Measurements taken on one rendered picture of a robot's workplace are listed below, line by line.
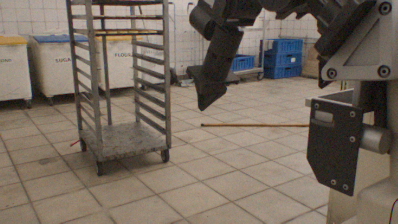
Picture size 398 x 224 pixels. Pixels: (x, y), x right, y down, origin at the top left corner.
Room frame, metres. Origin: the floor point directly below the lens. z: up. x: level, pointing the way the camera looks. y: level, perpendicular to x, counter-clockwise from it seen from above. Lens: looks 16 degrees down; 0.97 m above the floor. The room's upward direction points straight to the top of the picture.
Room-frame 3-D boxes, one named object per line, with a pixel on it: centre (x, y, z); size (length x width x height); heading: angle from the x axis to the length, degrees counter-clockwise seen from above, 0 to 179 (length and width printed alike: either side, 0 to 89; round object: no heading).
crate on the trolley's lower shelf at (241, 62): (5.50, -0.56, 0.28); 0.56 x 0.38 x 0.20; 132
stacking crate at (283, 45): (5.97, -1.39, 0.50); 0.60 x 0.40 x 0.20; 126
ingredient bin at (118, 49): (4.57, 1.04, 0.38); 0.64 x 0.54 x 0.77; 31
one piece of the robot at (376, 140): (0.68, -0.35, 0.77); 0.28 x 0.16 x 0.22; 126
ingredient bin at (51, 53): (4.21, 1.58, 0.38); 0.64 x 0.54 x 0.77; 33
